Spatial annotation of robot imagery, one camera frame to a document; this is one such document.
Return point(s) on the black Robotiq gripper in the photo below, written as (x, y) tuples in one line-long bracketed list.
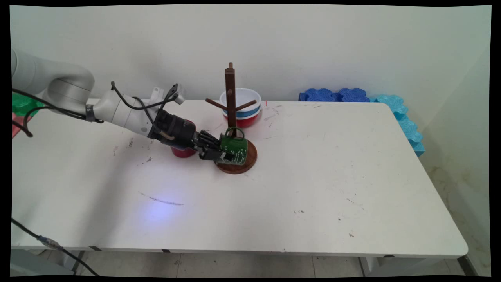
[(176, 131)]

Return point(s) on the green enamel mug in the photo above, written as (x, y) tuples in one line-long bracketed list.
[(235, 145)]

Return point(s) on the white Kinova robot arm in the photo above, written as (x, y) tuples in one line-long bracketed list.
[(66, 84)]

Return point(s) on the red enamel mug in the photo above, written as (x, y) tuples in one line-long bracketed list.
[(183, 152)]

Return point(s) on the red bowl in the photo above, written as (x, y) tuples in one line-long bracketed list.
[(247, 121)]

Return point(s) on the blue bowl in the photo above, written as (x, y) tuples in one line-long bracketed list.
[(250, 113)]

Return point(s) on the brown wooden mug tree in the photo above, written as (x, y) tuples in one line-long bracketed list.
[(230, 90)]

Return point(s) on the white bowl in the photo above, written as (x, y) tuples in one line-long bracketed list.
[(246, 98)]

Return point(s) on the dark blue foam tile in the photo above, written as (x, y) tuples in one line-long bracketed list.
[(353, 95), (319, 95)]

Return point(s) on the light blue foam tile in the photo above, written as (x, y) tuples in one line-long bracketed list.
[(409, 131), (419, 149), (393, 105)]

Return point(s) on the green foam tile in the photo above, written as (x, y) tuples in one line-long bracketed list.
[(23, 105)]

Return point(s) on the pink foam tile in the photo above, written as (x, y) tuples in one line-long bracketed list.
[(16, 125)]

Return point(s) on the grey table leg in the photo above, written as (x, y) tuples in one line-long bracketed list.
[(411, 266), (43, 264)]

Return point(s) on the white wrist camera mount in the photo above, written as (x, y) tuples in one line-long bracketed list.
[(156, 94)]

